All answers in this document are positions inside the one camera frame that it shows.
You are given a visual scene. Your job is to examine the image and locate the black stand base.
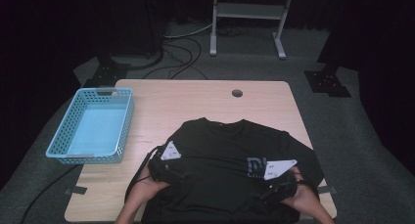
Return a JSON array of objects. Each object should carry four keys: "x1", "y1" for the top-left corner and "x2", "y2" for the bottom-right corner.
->
[
  {"x1": 303, "y1": 61, "x2": 352, "y2": 99},
  {"x1": 82, "y1": 52, "x2": 132, "y2": 88}
]

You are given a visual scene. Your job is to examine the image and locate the black tape strip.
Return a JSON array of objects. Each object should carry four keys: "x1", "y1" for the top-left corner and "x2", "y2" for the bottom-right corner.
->
[
  {"x1": 317, "y1": 185, "x2": 338, "y2": 195},
  {"x1": 64, "y1": 185, "x2": 88, "y2": 196}
]

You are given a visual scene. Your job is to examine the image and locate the white metal stand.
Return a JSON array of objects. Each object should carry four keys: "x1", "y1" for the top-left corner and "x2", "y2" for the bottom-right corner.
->
[{"x1": 209, "y1": 0, "x2": 296, "y2": 60}]

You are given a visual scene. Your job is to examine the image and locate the black floor cable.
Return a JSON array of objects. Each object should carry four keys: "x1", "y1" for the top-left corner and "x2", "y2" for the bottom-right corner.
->
[{"x1": 20, "y1": 163, "x2": 80, "y2": 224}]

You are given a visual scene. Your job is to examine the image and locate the person's left hand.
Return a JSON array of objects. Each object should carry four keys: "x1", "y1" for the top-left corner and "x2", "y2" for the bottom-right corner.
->
[{"x1": 129, "y1": 174, "x2": 171, "y2": 202}]

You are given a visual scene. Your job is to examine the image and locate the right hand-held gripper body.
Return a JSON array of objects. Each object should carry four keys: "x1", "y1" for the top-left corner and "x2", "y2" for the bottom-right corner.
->
[{"x1": 260, "y1": 158, "x2": 300, "y2": 204}]

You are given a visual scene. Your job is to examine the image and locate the black t-shirt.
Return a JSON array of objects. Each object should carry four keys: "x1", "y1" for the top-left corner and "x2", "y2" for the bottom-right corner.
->
[{"x1": 140, "y1": 116, "x2": 326, "y2": 224}]

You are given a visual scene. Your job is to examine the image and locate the light blue plastic basket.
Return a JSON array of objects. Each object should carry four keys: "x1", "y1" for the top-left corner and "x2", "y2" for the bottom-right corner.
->
[{"x1": 45, "y1": 87, "x2": 135, "y2": 165}]

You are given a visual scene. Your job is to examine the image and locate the white floor cable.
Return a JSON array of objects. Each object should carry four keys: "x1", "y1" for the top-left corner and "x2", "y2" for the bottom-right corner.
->
[{"x1": 163, "y1": 22, "x2": 213, "y2": 40}]

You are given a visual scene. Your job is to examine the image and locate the black floor cables bundle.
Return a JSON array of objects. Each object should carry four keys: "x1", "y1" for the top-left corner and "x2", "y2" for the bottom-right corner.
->
[{"x1": 111, "y1": 20, "x2": 249, "y2": 80}]

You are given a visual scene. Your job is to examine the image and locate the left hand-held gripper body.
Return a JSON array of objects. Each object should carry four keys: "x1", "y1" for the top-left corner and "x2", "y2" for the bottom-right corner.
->
[{"x1": 148, "y1": 140, "x2": 188, "y2": 186}]

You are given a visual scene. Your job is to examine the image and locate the person's right hand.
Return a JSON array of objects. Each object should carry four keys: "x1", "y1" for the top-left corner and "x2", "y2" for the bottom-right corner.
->
[{"x1": 282, "y1": 166, "x2": 316, "y2": 209}]

